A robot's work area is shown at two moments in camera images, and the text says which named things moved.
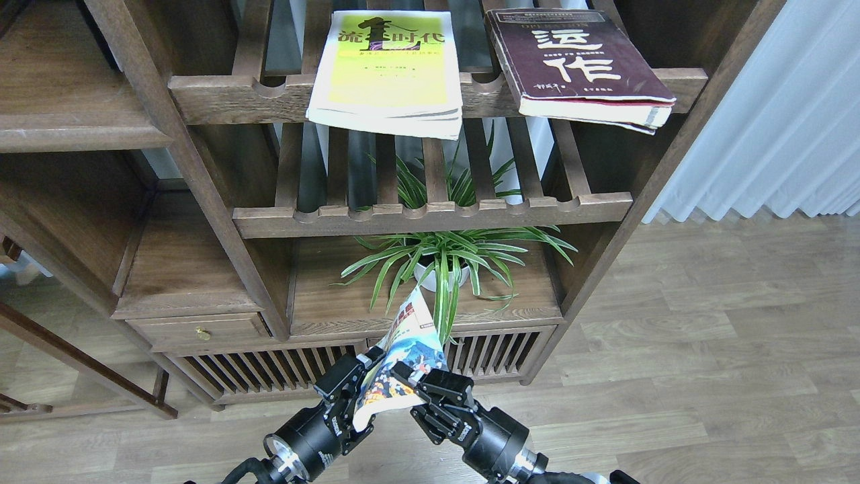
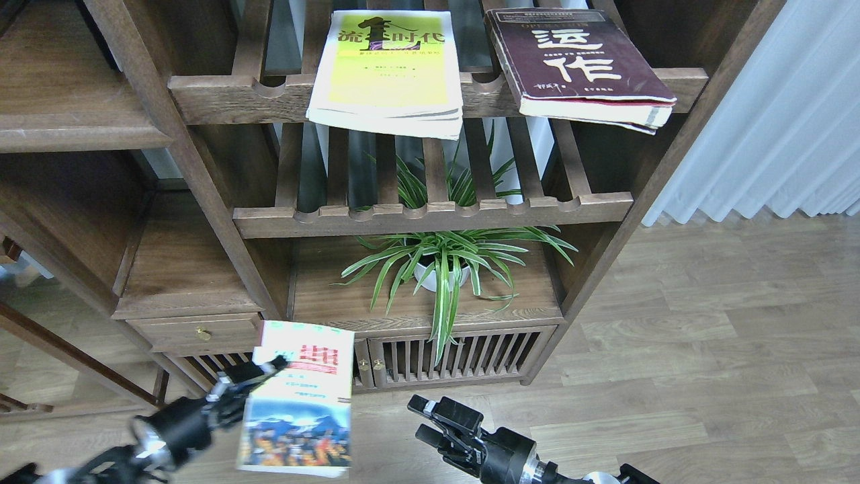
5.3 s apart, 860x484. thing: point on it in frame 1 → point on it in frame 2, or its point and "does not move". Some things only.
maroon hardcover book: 576,65 does not move
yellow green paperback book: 392,72 does not move
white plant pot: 430,284 does not move
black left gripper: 315,436 → 186,425
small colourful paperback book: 414,337 → 301,421
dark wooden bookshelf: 163,179 does not move
